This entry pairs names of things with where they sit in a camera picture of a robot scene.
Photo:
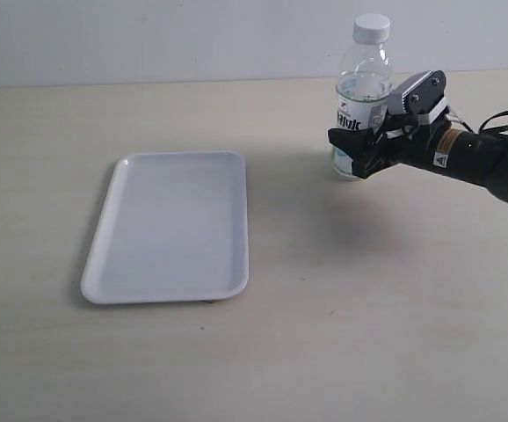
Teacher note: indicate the white rectangular plastic tray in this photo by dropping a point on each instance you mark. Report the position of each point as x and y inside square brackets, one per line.
[173, 228]

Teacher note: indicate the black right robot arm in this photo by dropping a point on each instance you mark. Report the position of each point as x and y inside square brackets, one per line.
[479, 159]

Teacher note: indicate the white bottle cap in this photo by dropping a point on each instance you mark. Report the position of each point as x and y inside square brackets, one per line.
[371, 29]

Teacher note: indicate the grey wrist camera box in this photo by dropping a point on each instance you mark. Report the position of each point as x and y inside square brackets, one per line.
[420, 97]

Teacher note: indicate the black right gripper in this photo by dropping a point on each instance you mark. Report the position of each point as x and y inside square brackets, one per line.
[402, 141]

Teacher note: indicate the clear plastic water bottle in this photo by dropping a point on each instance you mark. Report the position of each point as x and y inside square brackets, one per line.
[363, 85]

